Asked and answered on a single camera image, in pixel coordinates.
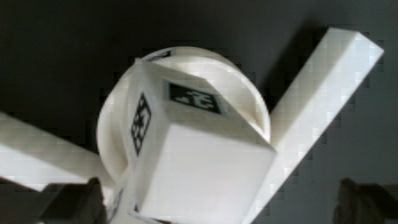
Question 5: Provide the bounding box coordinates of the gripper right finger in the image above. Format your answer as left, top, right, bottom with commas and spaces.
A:
333, 178, 398, 224

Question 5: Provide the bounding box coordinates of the white stool leg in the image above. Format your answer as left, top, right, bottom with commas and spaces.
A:
109, 60, 275, 224

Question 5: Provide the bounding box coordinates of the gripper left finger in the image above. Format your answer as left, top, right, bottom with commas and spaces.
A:
37, 178, 106, 224

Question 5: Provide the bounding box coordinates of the white front fence bar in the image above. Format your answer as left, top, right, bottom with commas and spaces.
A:
0, 112, 113, 201

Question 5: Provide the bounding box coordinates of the white right fence bar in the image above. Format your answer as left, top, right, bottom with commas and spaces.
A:
241, 28, 383, 224

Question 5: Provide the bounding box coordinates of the white round stool seat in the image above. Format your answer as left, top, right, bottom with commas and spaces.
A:
95, 46, 269, 180

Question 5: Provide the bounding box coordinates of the white fence bar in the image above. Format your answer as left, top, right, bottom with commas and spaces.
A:
241, 28, 383, 224
0, 112, 113, 201

